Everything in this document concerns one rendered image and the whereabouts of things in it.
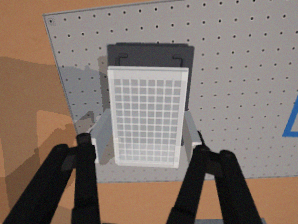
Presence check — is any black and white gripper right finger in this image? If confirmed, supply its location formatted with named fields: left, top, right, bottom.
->
left=166, top=111, right=263, bottom=224

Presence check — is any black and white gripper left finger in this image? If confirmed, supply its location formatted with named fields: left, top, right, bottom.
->
left=2, top=108, right=112, bottom=224

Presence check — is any white well plate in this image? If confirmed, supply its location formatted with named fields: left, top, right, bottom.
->
left=107, top=66, right=189, bottom=168

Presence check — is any blue tape rectangle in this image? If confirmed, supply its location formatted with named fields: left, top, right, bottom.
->
left=282, top=96, right=298, bottom=137

